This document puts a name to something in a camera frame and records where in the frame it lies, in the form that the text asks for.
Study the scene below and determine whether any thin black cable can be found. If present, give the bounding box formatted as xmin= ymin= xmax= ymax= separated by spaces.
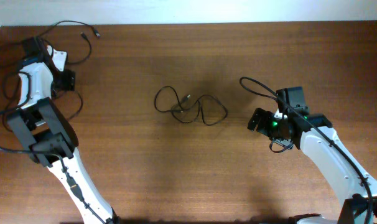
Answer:
xmin=171 ymin=95 xmax=228 ymax=126
xmin=153 ymin=85 xmax=192 ymax=113
xmin=1 ymin=71 xmax=84 ymax=131

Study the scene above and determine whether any thick black USB cable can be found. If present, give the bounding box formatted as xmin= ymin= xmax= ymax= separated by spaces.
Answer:
xmin=0 ymin=20 xmax=101 ymax=69

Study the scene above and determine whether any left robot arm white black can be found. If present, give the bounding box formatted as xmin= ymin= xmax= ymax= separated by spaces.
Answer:
xmin=6 ymin=37 xmax=119 ymax=223

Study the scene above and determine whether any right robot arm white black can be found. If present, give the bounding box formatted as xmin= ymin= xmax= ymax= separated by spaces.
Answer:
xmin=248 ymin=86 xmax=377 ymax=223

